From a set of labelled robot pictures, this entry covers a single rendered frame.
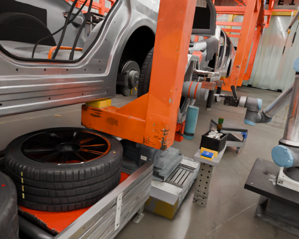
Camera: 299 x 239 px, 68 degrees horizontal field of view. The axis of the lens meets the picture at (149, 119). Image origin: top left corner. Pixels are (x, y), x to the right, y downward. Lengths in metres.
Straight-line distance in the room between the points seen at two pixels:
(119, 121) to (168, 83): 0.43
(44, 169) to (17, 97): 0.35
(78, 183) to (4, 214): 0.36
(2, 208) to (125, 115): 0.84
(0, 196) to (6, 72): 0.50
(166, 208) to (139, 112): 0.70
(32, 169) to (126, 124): 0.61
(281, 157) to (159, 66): 1.01
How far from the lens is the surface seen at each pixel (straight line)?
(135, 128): 1.43
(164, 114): 1.32
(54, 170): 1.16
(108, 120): 1.54
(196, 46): 4.50
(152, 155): 1.68
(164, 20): 1.32
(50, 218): 1.26
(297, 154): 1.73
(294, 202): 1.76
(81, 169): 1.16
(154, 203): 1.68
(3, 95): 1.12
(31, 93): 1.19
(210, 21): 5.25
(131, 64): 2.04
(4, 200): 1.01
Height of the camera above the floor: 1.07
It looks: 16 degrees down
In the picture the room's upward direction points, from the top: 7 degrees clockwise
